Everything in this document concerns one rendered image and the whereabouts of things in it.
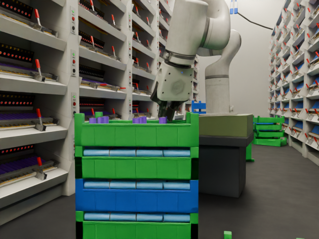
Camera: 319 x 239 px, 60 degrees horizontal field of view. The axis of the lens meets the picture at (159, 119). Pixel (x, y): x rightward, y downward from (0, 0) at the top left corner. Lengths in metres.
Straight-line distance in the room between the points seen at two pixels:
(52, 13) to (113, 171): 0.95
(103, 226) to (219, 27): 0.57
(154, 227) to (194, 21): 0.51
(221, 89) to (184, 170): 0.77
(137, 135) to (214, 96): 0.77
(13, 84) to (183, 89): 0.62
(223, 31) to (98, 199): 0.51
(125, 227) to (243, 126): 0.78
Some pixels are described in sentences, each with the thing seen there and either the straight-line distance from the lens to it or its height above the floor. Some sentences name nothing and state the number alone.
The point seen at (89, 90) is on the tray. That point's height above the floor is 0.50.
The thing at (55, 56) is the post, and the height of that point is 0.65.
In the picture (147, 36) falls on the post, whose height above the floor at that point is 1.08.
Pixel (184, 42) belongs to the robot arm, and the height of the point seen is 0.57.
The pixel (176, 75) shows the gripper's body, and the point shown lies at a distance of 0.74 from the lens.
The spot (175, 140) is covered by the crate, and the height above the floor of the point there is 0.34.
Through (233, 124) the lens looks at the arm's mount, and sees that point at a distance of 1.32.
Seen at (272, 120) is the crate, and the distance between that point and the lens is 3.38.
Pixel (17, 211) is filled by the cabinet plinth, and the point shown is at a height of 0.02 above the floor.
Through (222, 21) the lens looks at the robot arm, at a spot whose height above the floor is 0.63.
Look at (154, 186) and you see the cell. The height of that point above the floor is 0.22.
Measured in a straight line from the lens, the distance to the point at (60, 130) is 1.30.
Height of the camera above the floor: 0.41
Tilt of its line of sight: 2 degrees down
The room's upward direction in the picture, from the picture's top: straight up
